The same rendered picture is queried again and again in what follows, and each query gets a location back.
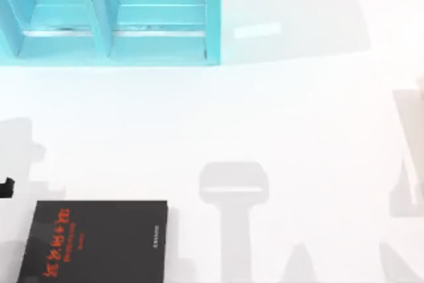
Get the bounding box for light blue rack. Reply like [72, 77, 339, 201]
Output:
[0, 0, 222, 67]

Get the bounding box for black book with red lettering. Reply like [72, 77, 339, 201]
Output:
[15, 199, 169, 283]

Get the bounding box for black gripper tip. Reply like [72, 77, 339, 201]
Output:
[0, 177, 16, 199]

